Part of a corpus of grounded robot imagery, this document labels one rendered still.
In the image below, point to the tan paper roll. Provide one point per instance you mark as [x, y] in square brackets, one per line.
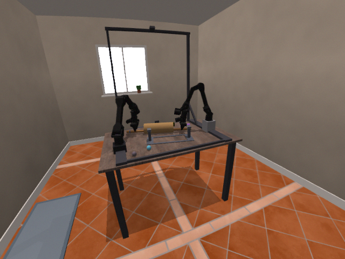
[163, 127]

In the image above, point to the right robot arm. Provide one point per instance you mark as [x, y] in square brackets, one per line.
[118, 128]

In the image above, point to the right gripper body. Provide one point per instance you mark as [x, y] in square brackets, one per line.
[134, 121]

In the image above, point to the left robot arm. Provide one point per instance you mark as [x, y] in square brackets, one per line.
[185, 106]

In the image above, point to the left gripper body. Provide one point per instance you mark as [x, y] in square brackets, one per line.
[183, 121]

